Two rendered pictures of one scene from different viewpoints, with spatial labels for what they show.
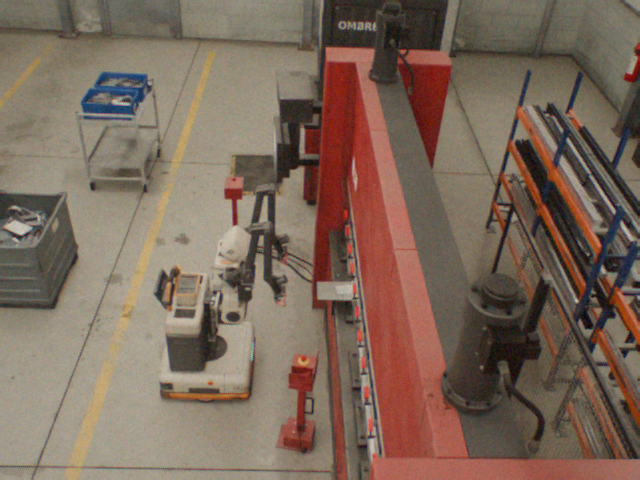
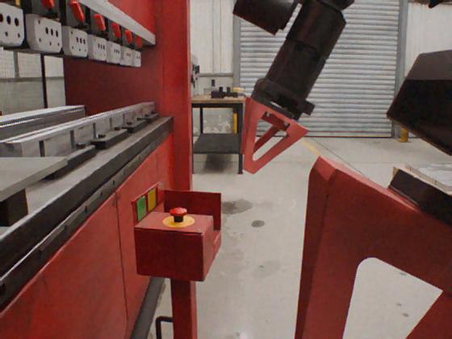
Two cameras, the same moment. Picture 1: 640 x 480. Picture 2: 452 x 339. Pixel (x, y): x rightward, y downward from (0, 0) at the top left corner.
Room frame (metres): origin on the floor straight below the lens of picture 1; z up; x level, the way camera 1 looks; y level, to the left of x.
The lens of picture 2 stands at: (3.58, 0.21, 1.09)
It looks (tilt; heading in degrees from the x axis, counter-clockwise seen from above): 13 degrees down; 184
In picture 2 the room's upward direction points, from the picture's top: straight up
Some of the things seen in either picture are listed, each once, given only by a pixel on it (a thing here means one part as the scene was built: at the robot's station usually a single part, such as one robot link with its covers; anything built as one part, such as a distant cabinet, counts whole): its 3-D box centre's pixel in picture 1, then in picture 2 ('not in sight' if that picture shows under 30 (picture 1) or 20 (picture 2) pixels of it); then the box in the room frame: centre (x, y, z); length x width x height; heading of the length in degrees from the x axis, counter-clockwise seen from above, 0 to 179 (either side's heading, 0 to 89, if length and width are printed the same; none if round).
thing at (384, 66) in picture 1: (393, 46); not in sight; (3.81, -0.37, 2.53); 0.33 x 0.25 x 0.47; 4
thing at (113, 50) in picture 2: (380, 407); (105, 42); (2.10, -0.37, 1.26); 0.15 x 0.09 x 0.17; 4
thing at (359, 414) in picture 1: (360, 423); (110, 138); (2.27, -0.30, 0.89); 0.30 x 0.05 x 0.03; 4
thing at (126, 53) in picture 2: (384, 441); (118, 47); (1.90, -0.39, 1.26); 0.15 x 0.09 x 0.17; 4
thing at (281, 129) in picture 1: (282, 149); not in sight; (4.42, 0.34, 1.42); 0.45 x 0.12 x 0.36; 9
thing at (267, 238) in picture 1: (267, 253); not in sight; (3.12, 0.32, 1.40); 0.11 x 0.06 x 0.43; 3
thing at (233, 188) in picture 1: (235, 216); not in sight; (4.84, 0.81, 0.41); 0.25 x 0.20 x 0.83; 94
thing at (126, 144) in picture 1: (122, 134); not in sight; (6.15, 2.24, 0.47); 0.90 x 0.66 x 0.95; 3
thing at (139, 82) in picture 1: (122, 87); not in sight; (6.40, 2.24, 0.92); 0.50 x 0.36 x 0.18; 93
